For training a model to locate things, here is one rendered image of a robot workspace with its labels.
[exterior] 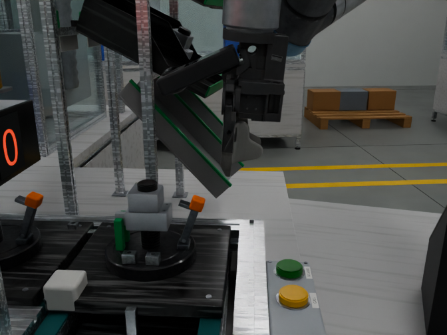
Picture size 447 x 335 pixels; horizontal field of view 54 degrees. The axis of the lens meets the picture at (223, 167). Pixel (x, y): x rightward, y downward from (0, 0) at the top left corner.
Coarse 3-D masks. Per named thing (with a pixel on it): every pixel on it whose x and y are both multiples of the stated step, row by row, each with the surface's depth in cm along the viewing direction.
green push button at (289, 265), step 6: (282, 264) 67; (288, 264) 67; (294, 264) 67; (300, 264) 67; (276, 270) 67; (282, 270) 66; (288, 270) 65; (294, 270) 65; (300, 270) 66; (282, 276) 66; (288, 276) 65; (294, 276) 65
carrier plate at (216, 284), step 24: (96, 240) 75; (216, 240) 75; (72, 264) 67; (96, 264) 67; (216, 264) 67; (96, 288) 61; (120, 288) 61; (144, 288) 61; (168, 288) 61; (192, 288) 61; (216, 288) 61; (96, 312) 59; (120, 312) 59; (144, 312) 59; (168, 312) 58; (192, 312) 58; (216, 312) 58
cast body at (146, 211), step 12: (144, 180) 66; (132, 192) 64; (144, 192) 64; (156, 192) 64; (132, 204) 64; (144, 204) 64; (156, 204) 64; (168, 204) 68; (120, 216) 67; (132, 216) 65; (144, 216) 65; (156, 216) 65; (168, 216) 66; (132, 228) 66; (144, 228) 66; (156, 228) 65
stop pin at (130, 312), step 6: (132, 306) 58; (126, 312) 57; (132, 312) 57; (126, 318) 58; (132, 318) 58; (126, 324) 58; (132, 324) 58; (126, 330) 58; (132, 330) 58; (138, 330) 59
